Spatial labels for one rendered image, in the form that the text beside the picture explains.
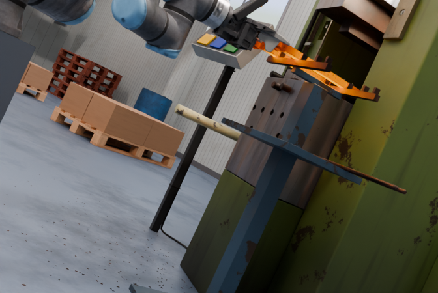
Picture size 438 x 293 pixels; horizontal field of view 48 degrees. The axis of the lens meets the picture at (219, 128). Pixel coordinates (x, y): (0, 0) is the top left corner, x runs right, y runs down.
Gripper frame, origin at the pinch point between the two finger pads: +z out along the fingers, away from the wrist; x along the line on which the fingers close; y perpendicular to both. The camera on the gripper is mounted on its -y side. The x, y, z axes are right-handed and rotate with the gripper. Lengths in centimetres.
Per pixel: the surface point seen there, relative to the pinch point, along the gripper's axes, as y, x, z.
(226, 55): -4, -87, 31
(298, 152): 27.4, 19.7, 9.0
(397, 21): -34, -11, 51
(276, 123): 19, -32, 36
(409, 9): -38, -8, 51
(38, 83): 72, -548, 39
